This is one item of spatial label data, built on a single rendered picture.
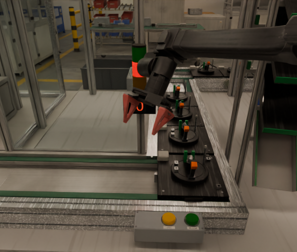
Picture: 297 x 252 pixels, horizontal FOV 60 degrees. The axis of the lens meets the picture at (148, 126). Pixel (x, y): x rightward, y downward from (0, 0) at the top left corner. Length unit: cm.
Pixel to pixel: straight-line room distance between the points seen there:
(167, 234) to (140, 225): 8
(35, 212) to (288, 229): 85
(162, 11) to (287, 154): 733
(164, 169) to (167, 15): 729
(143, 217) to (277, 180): 47
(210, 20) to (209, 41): 760
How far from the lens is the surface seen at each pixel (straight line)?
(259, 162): 98
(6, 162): 124
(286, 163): 100
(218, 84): 211
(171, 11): 810
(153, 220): 83
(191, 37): 67
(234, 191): 97
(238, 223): 93
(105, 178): 106
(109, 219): 90
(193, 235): 84
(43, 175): 114
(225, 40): 60
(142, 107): 95
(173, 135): 116
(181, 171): 96
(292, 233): 105
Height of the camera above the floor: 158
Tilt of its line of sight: 28 degrees down
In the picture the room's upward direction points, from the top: straight up
